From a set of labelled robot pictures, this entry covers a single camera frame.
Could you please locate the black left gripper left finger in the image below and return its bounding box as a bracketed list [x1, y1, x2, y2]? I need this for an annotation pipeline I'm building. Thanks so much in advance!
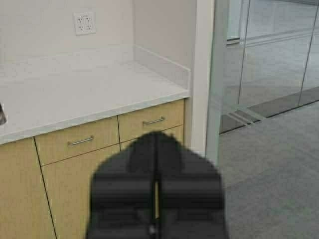
[85, 132, 157, 239]

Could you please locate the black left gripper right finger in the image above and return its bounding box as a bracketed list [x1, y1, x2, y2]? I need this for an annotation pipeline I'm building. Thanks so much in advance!
[155, 133, 229, 239]

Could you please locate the wooden base cabinet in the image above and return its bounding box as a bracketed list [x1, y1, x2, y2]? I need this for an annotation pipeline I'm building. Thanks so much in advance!
[0, 99, 184, 239]

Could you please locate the left drawer metal handle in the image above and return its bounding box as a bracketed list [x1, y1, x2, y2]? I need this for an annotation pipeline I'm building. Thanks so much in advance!
[67, 135, 94, 146]

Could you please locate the drawer metal handle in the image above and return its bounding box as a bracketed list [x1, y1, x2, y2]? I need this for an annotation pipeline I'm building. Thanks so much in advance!
[67, 135, 94, 146]
[143, 117, 165, 125]

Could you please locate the right drawer metal handle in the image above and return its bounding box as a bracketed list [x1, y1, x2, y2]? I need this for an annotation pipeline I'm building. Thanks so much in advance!
[143, 117, 165, 125]

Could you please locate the glass partition wall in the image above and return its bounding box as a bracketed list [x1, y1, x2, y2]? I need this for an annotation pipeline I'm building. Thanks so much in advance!
[209, 0, 319, 135]

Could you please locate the white wall outlet plate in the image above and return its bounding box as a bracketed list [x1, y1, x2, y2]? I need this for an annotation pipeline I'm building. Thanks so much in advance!
[73, 11, 96, 36]

